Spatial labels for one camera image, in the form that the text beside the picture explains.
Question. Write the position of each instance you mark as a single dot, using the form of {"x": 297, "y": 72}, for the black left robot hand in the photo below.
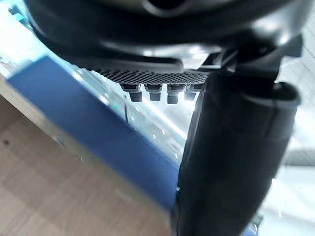
{"x": 229, "y": 147}

